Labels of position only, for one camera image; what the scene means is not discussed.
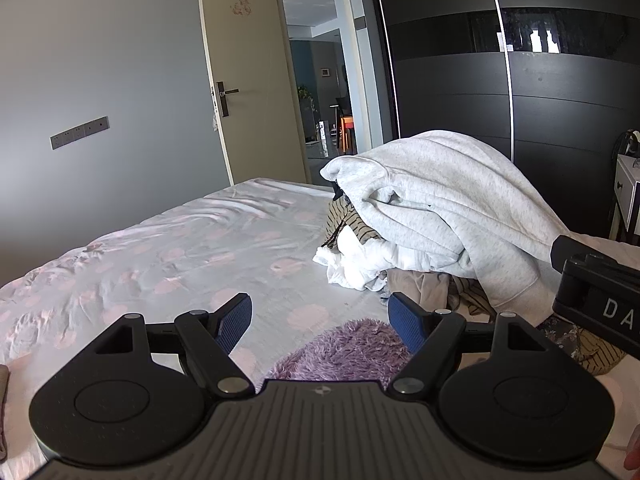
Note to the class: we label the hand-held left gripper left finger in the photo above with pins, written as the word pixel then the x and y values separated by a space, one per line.
pixel 234 322

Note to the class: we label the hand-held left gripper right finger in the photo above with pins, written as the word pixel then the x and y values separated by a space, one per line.
pixel 406 322

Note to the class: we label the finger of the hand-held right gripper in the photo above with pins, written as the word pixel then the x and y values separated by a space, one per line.
pixel 570 249

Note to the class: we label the grey printed sweatshirt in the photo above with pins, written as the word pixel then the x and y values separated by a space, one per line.
pixel 450 195

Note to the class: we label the person's right hand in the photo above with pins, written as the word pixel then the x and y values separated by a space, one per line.
pixel 634 461

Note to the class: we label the taupe cloth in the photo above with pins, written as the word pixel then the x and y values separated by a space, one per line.
pixel 435 285

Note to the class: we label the dark floral cloth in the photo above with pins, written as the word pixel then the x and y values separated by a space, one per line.
pixel 562 335

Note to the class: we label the purple fluffy blanket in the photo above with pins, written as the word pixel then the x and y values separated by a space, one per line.
pixel 340 355

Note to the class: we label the white cloth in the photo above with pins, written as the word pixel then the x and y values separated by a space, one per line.
pixel 360 260

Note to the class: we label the white nightstand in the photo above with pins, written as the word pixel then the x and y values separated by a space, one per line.
pixel 627 185

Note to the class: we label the bed with pink dotted sheet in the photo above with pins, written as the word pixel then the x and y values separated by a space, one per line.
pixel 150 260

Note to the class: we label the orange chair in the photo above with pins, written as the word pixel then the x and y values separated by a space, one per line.
pixel 346 132

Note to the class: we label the black wardrobe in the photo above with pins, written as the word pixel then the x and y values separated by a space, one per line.
pixel 450 85

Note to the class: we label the potted plant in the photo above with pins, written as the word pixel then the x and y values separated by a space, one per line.
pixel 306 97

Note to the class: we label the beige door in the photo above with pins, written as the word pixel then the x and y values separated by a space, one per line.
pixel 250 60

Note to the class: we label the grey wall switch panel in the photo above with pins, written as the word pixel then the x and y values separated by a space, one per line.
pixel 80 132

